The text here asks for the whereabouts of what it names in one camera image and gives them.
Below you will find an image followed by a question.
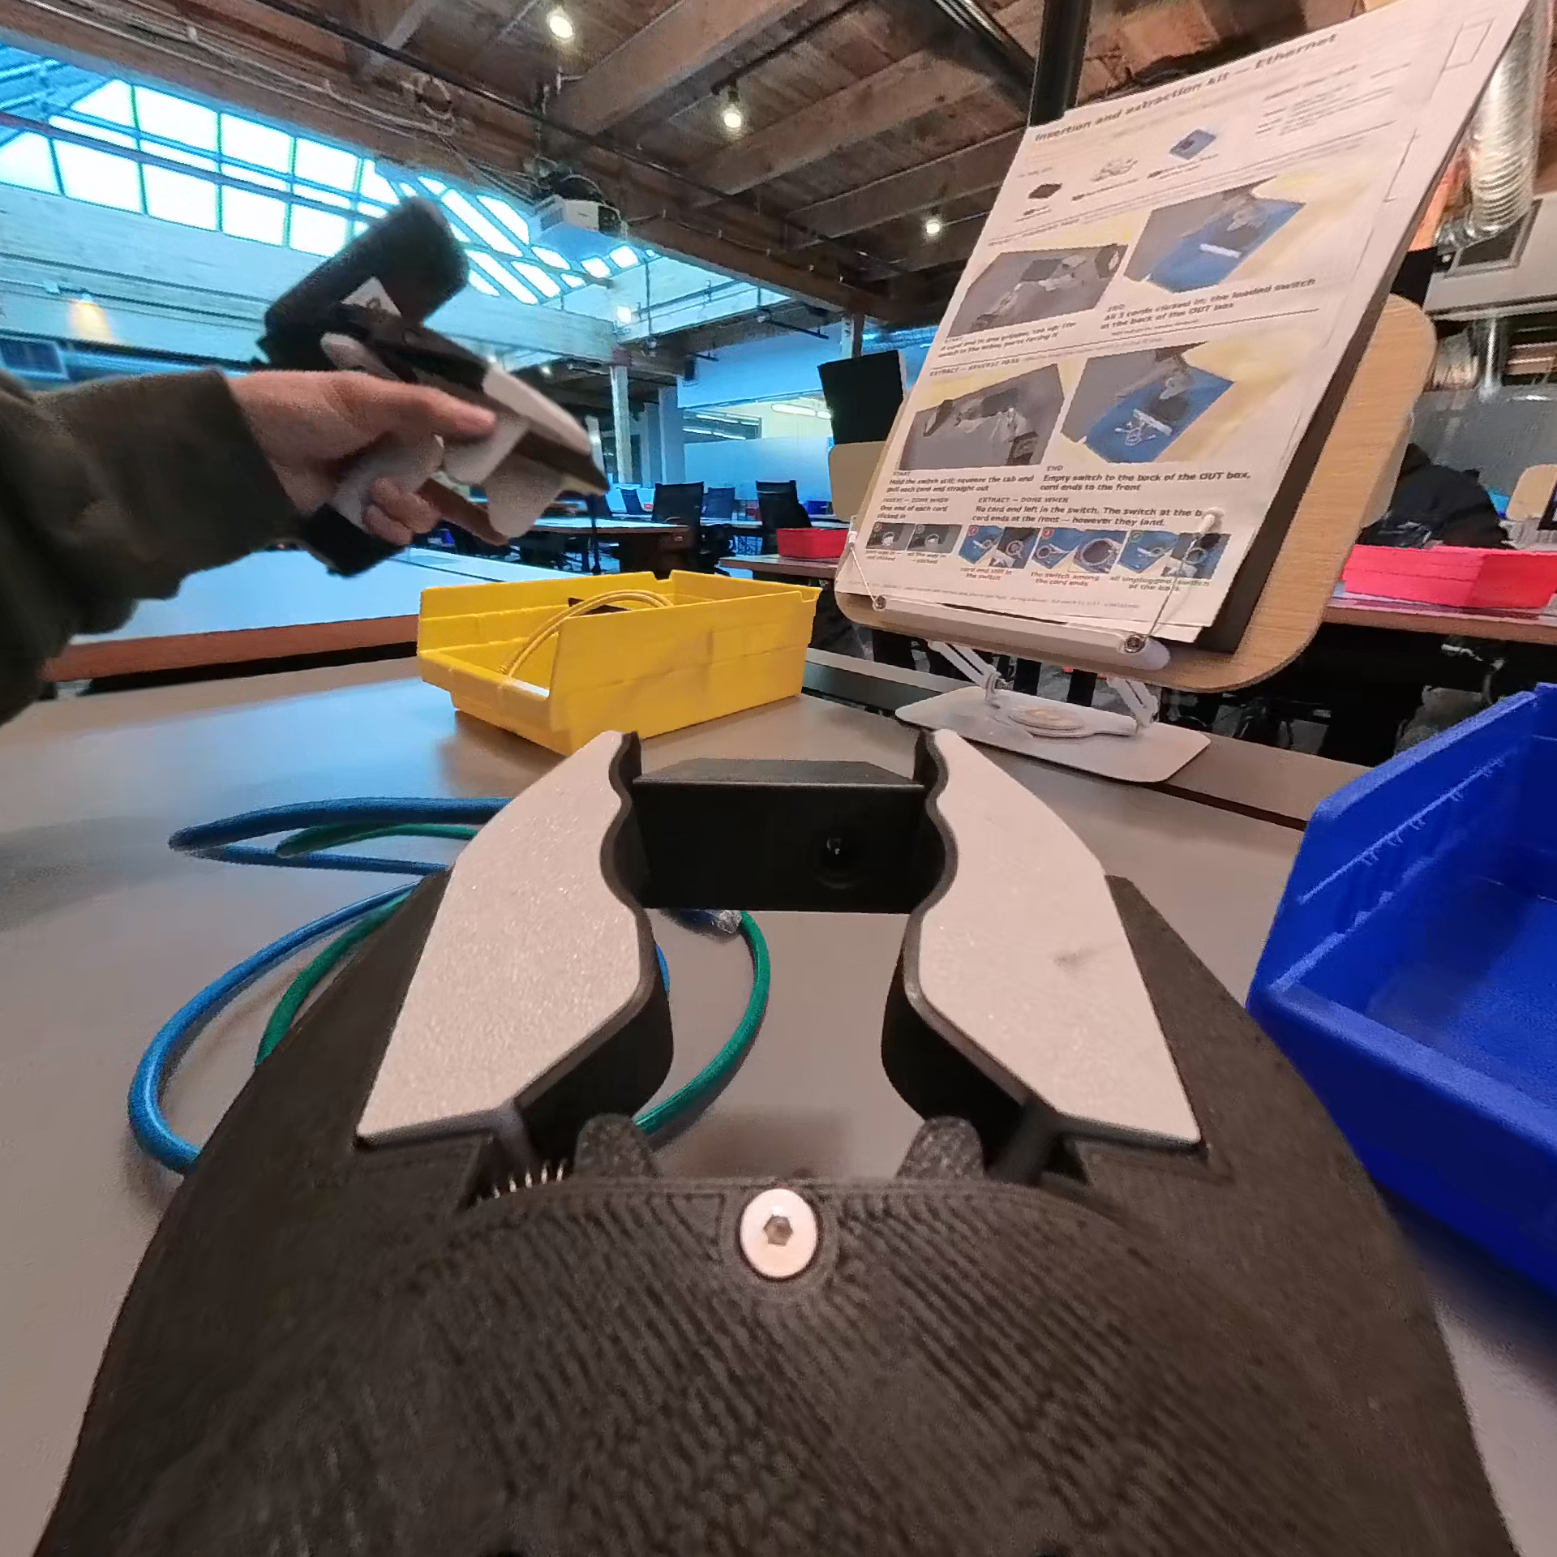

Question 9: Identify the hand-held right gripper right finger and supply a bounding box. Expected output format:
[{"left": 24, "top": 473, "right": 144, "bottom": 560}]
[{"left": 880, "top": 726, "right": 1207, "bottom": 1178}]

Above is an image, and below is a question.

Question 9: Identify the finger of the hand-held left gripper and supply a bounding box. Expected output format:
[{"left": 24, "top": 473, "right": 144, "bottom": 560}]
[
  {"left": 469, "top": 361, "right": 614, "bottom": 497},
  {"left": 466, "top": 451, "right": 567, "bottom": 544}
]

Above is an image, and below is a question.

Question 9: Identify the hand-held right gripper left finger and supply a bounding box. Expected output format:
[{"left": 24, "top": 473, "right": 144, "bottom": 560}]
[{"left": 355, "top": 730, "right": 677, "bottom": 1149}]

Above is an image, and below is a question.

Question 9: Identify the green ethernet cable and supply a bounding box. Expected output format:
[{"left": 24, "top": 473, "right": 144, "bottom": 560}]
[{"left": 256, "top": 820, "right": 775, "bottom": 1139}]

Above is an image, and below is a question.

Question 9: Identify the black network switch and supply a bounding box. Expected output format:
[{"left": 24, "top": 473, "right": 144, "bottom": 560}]
[{"left": 630, "top": 755, "right": 948, "bottom": 916}]

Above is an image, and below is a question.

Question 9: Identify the blue ethernet cable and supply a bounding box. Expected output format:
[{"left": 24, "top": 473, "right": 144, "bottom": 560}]
[{"left": 127, "top": 795, "right": 744, "bottom": 1175}]

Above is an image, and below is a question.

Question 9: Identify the person's left forearm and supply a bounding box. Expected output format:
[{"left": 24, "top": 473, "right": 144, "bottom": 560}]
[{"left": 0, "top": 365, "right": 306, "bottom": 724}]

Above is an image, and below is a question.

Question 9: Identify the person's left hand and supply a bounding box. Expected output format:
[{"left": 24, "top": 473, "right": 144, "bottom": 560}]
[{"left": 232, "top": 368, "right": 513, "bottom": 544}]

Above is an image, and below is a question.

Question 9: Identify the skylight window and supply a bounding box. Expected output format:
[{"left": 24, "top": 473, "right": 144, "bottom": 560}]
[{"left": 0, "top": 48, "right": 646, "bottom": 305}]

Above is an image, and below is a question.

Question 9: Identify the yellow plastic bin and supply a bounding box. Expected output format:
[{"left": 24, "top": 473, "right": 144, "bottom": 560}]
[{"left": 417, "top": 569, "right": 820, "bottom": 755}]

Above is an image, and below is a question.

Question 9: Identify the black monitor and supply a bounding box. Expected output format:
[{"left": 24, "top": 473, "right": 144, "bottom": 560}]
[{"left": 818, "top": 352, "right": 909, "bottom": 444}]

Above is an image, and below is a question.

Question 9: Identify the blue plastic bin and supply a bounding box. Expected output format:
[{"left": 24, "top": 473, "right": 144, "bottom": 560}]
[{"left": 1247, "top": 686, "right": 1557, "bottom": 1290}]

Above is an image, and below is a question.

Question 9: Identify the instruction sheet on stand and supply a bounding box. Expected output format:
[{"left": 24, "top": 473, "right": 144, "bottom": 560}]
[{"left": 834, "top": 0, "right": 1552, "bottom": 786}]

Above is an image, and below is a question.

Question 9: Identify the large pink plastic bin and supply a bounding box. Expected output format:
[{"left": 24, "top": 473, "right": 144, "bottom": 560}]
[{"left": 1343, "top": 542, "right": 1557, "bottom": 609}]

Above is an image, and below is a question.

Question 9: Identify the black metal pole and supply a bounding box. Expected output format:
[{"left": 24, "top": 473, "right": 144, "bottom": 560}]
[{"left": 1032, "top": 0, "right": 1091, "bottom": 122}]

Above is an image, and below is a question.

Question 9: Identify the yellow ethernet cable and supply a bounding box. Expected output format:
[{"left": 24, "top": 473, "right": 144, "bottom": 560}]
[{"left": 502, "top": 589, "right": 677, "bottom": 683}]

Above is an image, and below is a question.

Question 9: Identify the silver flexible duct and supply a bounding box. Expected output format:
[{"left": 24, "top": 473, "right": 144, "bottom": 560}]
[{"left": 1442, "top": 0, "right": 1552, "bottom": 251}]

